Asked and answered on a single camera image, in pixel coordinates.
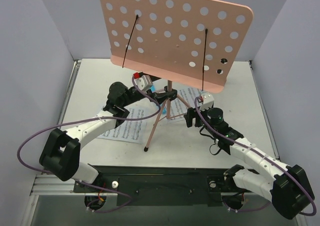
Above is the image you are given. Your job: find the blue toy microphone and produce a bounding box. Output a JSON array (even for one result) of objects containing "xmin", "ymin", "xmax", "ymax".
[{"xmin": 149, "ymin": 85, "xmax": 167, "ymax": 116}]

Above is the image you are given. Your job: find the pink perforated music stand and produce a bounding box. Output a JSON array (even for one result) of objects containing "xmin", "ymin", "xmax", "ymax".
[{"xmin": 96, "ymin": 0, "xmax": 255, "ymax": 152}]

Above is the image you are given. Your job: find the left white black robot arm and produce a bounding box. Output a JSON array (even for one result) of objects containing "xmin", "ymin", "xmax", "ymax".
[{"xmin": 39, "ymin": 82, "xmax": 167, "ymax": 184}]

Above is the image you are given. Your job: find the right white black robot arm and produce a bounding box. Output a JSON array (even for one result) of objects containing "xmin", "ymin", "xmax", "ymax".
[{"xmin": 184, "ymin": 107, "xmax": 317, "ymax": 219}]

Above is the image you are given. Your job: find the right sheet music page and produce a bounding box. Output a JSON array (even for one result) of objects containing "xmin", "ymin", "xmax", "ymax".
[{"xmin": 170, "ymin": 86, "xmax": 202, "ymax": 122}]

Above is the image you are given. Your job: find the sheet music page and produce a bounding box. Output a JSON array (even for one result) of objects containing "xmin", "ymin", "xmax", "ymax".
[
  {"xmin": 98, "ymin": 105, "xmax": 150, "ymax": 144},
  {"xmin": 170, "ymin": 86, "xmax": 202, "ymax": 122}
]

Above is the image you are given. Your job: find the left sheet music page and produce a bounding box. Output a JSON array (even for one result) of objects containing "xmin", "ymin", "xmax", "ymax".
[{"xmin": 98, "ymin": 105, "xmax": 150, "ymax": 144}]

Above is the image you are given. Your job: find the black microphone stand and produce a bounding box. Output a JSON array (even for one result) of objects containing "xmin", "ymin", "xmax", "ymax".
[{"xmin": 216, "ymin": 58, "xmax": 228, "ymax": 75}]

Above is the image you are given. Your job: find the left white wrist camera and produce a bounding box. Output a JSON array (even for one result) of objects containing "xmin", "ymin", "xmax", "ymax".
[{"xmin": 133, "ymin": 72, "xmax": 153, "ymax": 91}]

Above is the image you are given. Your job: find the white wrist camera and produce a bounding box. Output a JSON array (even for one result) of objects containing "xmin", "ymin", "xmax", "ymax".
[
  {"xmin": 133, "ymin": 72, "xmax": 153, "ymax": 91},
  {"xmin": 196, "ymin": 92, "xmax": 215, "ymax": 111}
]

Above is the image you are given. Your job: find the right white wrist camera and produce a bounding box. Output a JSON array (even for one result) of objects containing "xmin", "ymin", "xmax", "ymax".
[{"xmin": 196, "ymin": 92, "xmax": 215, "ymax": 111}]

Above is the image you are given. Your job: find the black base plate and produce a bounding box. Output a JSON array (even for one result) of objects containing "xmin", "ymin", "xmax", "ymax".
[{"xmin": 72, "ymin": 165, "xmax": 255, "ymax": 208}]

